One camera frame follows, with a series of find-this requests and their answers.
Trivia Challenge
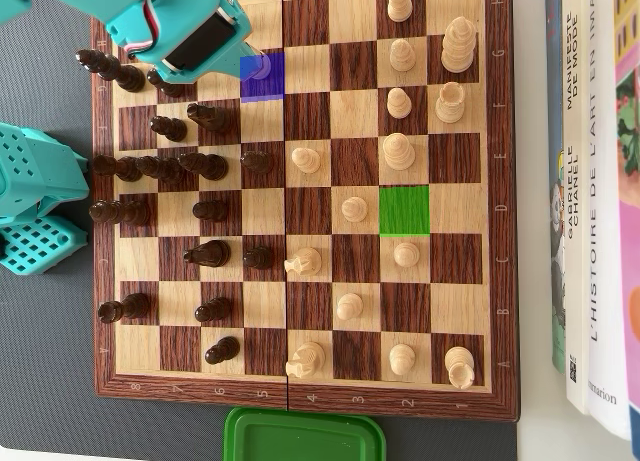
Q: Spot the teal gripper body black motor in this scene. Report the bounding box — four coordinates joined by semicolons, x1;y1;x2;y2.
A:
104;0;253;86

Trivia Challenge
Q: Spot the green plastic container lid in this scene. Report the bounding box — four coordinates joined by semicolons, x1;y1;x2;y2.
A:
223;405;387;461

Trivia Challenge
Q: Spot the white L'Histoire de l'art book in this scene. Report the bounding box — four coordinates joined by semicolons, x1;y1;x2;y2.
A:
587;0;632;441

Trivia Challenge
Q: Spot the light wooden pawn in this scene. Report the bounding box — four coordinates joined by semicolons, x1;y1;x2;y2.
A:
388;38;417;73
387;0;414;23
393;241;421;270
290;146;321;176
386;86;413;121
335;291;364;321
341;195;370;224
388;342;417;377

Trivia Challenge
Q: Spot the dark wooden king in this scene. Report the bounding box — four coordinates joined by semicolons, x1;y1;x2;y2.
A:
75;49;147;94

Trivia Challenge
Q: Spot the red white black servo cable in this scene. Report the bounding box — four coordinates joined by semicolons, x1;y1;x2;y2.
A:
124;0;169;55

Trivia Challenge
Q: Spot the dark wooden knight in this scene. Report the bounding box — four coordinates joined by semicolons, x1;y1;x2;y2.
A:
182;239;233;269
186;102;234;135

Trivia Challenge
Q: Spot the light wooden queen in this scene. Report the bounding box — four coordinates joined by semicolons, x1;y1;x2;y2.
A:
382;132;417;172

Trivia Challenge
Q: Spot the dark wooden rook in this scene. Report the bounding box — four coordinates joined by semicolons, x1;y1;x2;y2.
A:
92;154;144;183
97;292;151;325

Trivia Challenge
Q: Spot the blue panda children's book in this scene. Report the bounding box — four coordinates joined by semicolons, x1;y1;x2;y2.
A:
544;0;570;375

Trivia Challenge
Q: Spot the dark grey mat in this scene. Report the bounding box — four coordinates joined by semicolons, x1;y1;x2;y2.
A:
0;0;519;461

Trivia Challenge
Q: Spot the dark wooden queen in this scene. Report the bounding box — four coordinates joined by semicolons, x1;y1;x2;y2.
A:
88;199;151;228

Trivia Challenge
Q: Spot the light wooden knight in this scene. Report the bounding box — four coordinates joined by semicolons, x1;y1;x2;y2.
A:
283;246;322;277
284;340;326;381

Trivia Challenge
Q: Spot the dark wooden pawn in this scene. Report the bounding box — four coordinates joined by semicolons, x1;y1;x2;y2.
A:
146;68;185;98
193;296;233;325
240;150;275;176
149;114;189;143
242;247;275;271
204;335;241;366
192;199;230;223

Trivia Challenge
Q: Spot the dark wooden bishop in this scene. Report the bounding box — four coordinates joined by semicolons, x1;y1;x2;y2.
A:
177;152;230;181
134;155;185;185

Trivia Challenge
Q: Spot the light wooden rook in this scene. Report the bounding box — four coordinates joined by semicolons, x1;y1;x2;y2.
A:
444;345;476;391
433;80;466;125

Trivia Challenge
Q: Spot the white Gabrielle Chanel book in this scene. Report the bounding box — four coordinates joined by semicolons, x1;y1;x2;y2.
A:
559;0;596;416

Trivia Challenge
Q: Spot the light wooden king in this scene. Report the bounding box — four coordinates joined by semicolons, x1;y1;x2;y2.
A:
439;15;478;74

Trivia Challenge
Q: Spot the pink illustrated book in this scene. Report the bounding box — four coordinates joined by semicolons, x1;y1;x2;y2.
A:
610;0;640;442

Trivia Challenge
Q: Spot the wooden chessboard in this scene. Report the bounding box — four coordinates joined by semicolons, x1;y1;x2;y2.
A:
89;0;521;423

